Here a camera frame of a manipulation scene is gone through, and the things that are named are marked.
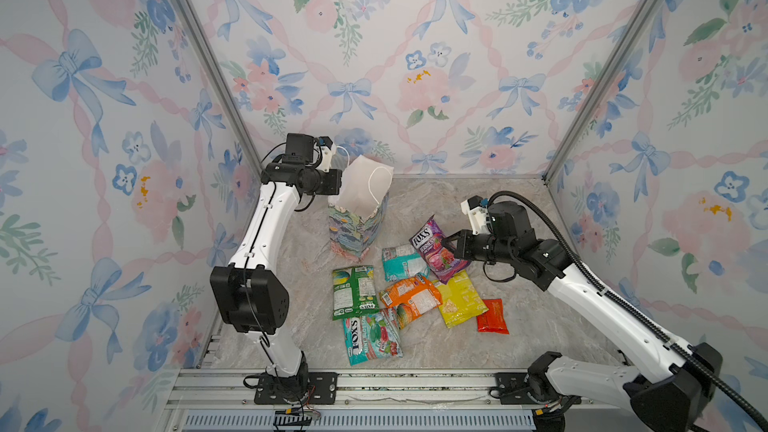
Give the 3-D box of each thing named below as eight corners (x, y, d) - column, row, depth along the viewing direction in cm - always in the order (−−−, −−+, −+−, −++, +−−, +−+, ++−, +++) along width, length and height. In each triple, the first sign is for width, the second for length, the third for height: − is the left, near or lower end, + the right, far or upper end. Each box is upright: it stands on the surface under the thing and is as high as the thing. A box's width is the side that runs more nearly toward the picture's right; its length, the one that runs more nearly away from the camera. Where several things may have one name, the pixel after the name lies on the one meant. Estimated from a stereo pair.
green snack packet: (333, 319, 86) (332, 316, 84) (332, 272, 95) (331, 268, 93) (379, 313, 87) (379, 310, 85) (374, 267, 97) (373, 263, 95)
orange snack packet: (400, 328, 84) (400, 325, 83) (380, 295, 90) (380, 292, 89) (443, 301, 89) (444, 298, 88) (421, 272, 95) (422, 269, 94)
